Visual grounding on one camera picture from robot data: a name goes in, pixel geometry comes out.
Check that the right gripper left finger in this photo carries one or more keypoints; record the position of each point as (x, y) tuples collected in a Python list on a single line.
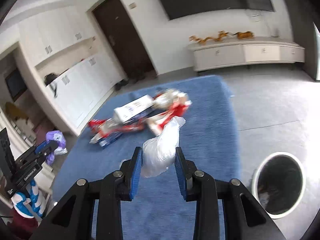
[(72, 217)]

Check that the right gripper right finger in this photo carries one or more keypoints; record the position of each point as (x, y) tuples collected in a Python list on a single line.
[(222, 201)]

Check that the purple plastic wrapper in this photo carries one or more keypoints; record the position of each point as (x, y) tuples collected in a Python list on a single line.
[(57, 139)]

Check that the red snack wrapper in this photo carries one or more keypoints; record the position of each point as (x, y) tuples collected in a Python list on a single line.
[(95, 124)]

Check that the white plastic bag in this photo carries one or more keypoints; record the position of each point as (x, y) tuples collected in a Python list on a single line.
[(159, 152)]

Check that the white blue printed carton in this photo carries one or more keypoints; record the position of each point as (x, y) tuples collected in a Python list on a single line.
[(130, 110)]

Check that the brown snack bag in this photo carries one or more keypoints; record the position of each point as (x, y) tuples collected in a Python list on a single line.
[(168, 104)]

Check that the red silver foil snack bag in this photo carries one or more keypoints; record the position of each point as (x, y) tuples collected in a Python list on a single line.
[(111, 130)]

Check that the white round trash bin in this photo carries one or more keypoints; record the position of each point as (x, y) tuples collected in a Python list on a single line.
[(278, 184)]

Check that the blue fuzzy table cloth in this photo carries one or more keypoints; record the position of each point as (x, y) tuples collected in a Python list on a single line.
[(208, 137)]

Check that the white lower shoe cabinet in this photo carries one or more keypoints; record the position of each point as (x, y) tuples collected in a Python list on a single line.
[(81, 90)]

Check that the dark shoes by door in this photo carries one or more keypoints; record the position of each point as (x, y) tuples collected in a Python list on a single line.
[(118, 86)]

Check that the dark brown entrance door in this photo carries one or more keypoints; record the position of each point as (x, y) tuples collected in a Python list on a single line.
[(123, 38)]

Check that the white low tv cabinet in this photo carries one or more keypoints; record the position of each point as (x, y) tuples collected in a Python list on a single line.
[(234, 52)]

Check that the golden tiger figurine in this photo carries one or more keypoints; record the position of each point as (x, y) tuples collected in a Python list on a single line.
[(244, 35)]

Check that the golden dragon figurine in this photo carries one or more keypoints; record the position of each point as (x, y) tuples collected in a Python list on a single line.
[(221, 35)]

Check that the dark grey glass display cabinet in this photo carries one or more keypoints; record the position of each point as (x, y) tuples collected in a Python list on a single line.
[(303, 20)]

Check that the black handbag with strap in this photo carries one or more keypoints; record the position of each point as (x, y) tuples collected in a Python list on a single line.
[(49, 80)]

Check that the white upper wall cabinets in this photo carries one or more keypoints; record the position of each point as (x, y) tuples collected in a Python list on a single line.
[(52, 31)]

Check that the beige wall switch plate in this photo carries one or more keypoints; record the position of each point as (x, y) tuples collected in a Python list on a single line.
[(132, 5)]

